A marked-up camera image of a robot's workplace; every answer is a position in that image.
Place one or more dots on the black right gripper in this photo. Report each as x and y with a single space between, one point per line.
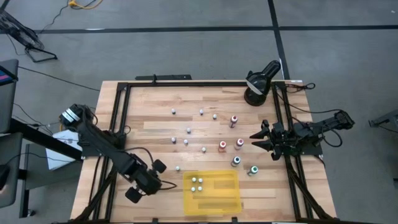
280 140

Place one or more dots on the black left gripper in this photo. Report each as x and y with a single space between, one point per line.
149 182

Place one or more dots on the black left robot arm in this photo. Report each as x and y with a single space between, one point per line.
102 140

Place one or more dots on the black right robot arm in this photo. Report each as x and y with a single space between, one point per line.
311 129

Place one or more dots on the large pink food coloring bottle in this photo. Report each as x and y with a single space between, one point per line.
239 143

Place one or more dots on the large green food coloring bottle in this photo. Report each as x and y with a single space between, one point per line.
253 170

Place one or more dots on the large purple food coloring bottle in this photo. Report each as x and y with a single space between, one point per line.
233 120

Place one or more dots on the large blue food coloring bottle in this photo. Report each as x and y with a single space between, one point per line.
236 160

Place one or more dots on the large red food coloring bottle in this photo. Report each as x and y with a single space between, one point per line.
222 145

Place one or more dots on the black desk lamp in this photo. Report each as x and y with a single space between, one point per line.
259 84

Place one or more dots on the white box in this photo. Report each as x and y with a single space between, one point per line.
62 155

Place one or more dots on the black flat bar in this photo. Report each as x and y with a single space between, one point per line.
174 77

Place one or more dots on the black desk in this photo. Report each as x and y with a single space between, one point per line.
40 138

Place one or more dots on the grey stand foot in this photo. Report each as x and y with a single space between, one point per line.
388 118

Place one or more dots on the small black bracket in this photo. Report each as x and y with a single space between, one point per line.
234 220
154 221

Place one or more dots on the black aluminium extrusion frame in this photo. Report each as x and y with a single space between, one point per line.
199 84

